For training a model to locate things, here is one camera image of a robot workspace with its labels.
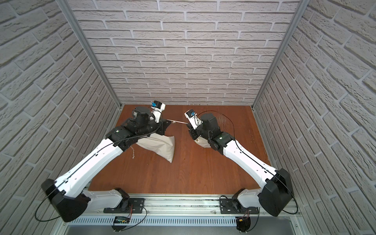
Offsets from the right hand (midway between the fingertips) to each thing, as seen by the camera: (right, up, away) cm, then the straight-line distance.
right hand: (186, 125), depth 76 cm
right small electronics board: (+28, -47, -8) cm, 55 cm away
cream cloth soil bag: (-14, -13, +9) cm, 21 cm away
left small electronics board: (-33, -48, -4) cm, 59 cm away
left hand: (-9, +5, -5) cm, 11 cm away
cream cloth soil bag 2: (+9, -8, -2) cm, 12 cm away
